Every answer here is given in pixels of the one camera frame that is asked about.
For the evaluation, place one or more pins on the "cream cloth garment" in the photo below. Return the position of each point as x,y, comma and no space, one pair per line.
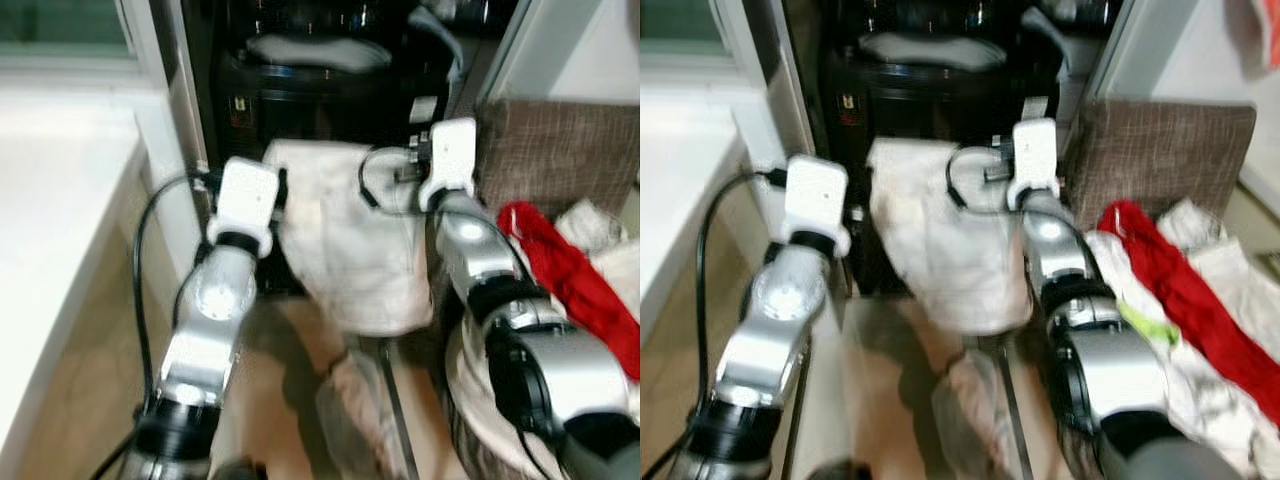
940,240
340,240

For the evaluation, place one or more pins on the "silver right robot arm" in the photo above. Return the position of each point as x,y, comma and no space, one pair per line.
470,250
1050,235

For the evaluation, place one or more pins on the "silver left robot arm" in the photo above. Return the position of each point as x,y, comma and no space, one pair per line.
215,295
790,295

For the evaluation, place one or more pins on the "black washing machine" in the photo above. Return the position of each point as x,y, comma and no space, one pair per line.
300,100
920,100

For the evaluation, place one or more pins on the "white crumpled clothes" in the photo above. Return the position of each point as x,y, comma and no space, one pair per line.
590,225
1220,260

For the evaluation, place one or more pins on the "grey white draped garment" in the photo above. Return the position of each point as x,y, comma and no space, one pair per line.
440,40
1048,40

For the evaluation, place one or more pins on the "white cloth in washer drum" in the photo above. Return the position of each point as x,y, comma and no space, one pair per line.
930,50
320,52

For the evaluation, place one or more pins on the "brown woven fabric box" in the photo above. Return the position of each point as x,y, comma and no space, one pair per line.
560,150
1160,150

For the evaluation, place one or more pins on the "red garment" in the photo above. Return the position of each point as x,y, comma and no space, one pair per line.
570,275
1190,300

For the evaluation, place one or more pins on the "lime green garment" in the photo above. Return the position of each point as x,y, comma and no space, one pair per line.
1150,325

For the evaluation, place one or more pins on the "pale crumpled garment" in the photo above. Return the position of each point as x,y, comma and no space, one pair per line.
355,410
970,410

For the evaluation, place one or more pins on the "pink red hanging cloth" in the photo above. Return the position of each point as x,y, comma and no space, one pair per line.
1268,35

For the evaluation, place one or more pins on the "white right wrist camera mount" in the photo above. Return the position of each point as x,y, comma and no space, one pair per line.
452,155
1035,155

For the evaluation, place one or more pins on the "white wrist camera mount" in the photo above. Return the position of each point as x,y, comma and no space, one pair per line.
245,195
1035,155
815,195
452,155

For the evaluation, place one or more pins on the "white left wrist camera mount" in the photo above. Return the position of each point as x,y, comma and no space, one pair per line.
815,195
245,195

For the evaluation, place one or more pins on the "window with white frame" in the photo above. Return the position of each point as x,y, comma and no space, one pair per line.
60,25
680,25

